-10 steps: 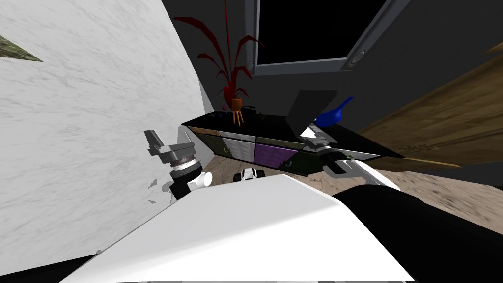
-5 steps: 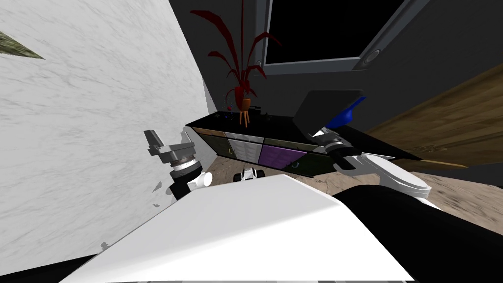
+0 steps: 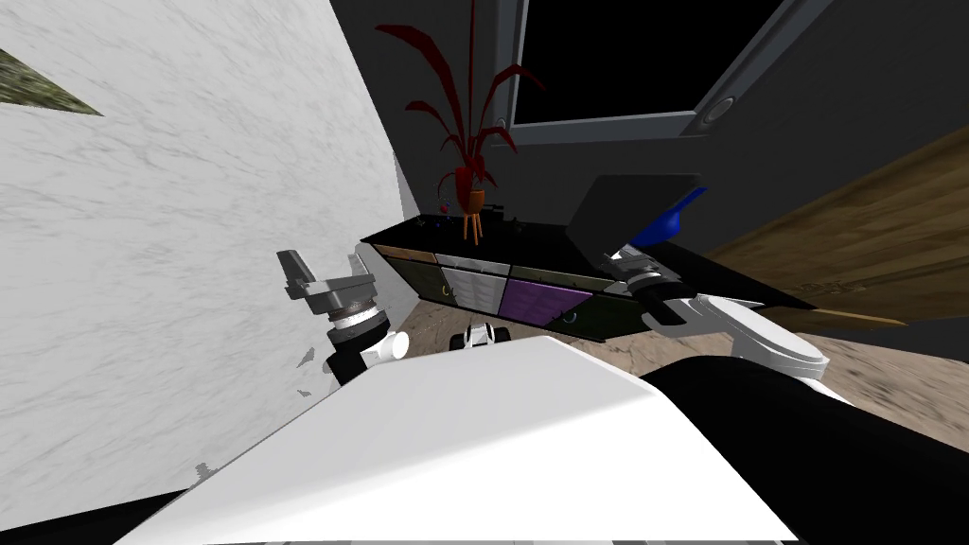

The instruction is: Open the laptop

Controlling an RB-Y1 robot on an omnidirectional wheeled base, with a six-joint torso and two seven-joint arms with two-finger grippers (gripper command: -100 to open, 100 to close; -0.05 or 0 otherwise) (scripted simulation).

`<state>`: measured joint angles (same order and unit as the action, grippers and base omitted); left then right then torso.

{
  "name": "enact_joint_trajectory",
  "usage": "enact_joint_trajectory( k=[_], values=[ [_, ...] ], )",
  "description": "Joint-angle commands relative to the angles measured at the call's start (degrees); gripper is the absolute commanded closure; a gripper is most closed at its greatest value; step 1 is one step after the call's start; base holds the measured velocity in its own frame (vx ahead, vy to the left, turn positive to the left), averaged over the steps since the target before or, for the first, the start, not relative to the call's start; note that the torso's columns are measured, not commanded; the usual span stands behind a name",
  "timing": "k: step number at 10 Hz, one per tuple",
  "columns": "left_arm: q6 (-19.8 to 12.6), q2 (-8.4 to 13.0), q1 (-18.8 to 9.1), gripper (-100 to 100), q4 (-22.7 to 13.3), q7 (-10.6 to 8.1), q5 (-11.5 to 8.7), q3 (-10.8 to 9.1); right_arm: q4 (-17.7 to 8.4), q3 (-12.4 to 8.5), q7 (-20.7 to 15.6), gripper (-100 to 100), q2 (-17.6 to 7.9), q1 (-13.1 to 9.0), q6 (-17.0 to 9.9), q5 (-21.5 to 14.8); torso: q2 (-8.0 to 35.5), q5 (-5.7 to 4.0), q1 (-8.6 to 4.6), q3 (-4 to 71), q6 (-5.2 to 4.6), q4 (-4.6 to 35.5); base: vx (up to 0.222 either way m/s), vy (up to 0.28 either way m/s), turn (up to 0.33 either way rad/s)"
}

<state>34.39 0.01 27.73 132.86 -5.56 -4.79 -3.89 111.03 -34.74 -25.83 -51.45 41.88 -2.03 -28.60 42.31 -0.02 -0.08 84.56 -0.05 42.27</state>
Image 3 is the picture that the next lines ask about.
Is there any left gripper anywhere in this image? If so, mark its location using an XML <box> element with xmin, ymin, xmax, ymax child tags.
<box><xmin>275</xmin><ymin>249</ymin><xmax>379</xmax><ymax>317</ymax></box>

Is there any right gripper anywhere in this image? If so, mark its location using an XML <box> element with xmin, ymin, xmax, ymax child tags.
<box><xmin>601</xmin><ymin>242</ymin><xmax>669</xmax><ymax>287</ymax></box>

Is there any blue curved object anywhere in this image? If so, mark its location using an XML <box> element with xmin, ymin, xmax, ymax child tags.
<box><xmin>629</xmin><ymin>186</ymin><xmax>710</xmax><ymax>251</ymax></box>

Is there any black sideboard with coloured drawers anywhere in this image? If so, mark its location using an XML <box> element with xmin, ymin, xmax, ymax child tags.
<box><xmin>361</xmin><ymin>212</ymin><xmax>820</xmax><ymax>344</ymax></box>

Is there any red plant in orange pot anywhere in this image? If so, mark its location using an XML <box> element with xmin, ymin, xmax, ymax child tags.
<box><xmin>375</xmin><ymin>0</ymin><xmax>546</xmax><ymax>248</ymax></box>

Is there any grey framed dark window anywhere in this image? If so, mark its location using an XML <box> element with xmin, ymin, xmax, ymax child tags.
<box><xmin>493</xmin><ymin>0</ymin><xmax>836</xmax><ymax>147</ymax></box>

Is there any brown wooden door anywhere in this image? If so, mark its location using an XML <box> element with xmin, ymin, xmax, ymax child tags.
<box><xmin>702</xmin><ymin>124</ymin><xmax>969</xmax><ymax>330</ymax></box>

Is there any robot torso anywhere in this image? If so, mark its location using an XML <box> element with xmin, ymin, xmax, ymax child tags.
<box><xmin>113</xmin><ymin>321</ymin><xmax>800</xmax><ymax>545</ymax></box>

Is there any green mottled wall picture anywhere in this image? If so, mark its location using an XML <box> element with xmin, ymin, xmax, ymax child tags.
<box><xmin>0</xmin><ymin>48</ymin><xmax>104</xmax><ymax>118</ymax></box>

